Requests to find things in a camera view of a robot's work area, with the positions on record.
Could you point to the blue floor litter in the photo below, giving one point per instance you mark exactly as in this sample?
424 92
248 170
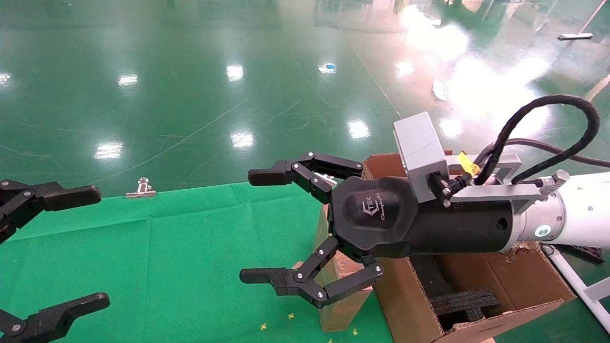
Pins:
328 67

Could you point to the black plastic grid tray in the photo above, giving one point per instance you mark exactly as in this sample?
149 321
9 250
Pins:
586 253

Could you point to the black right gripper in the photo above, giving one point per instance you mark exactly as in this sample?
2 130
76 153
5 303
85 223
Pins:
381 214

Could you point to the large open cardboard carton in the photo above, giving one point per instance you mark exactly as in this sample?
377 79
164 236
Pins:
410 305

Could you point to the silver camera mounting bracket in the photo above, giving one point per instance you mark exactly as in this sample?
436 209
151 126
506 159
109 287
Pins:
495 191

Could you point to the black foam insert block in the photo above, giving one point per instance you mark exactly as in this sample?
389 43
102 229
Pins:
464 305

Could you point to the silver binder clip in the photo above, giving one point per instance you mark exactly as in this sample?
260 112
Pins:
141 192

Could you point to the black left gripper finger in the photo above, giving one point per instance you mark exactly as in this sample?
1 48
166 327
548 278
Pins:
62 196
62 312

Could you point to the brown block with hole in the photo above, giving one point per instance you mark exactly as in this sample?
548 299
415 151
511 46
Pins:
343 314

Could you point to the white paper scrap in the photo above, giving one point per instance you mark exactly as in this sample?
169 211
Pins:
439 89

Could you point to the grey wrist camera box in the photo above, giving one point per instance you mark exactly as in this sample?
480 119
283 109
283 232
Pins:
419 147

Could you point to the green table cloth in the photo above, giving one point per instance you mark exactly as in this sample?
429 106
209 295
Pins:
190 262

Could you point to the white pipe frame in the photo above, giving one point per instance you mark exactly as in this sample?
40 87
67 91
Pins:
572 281

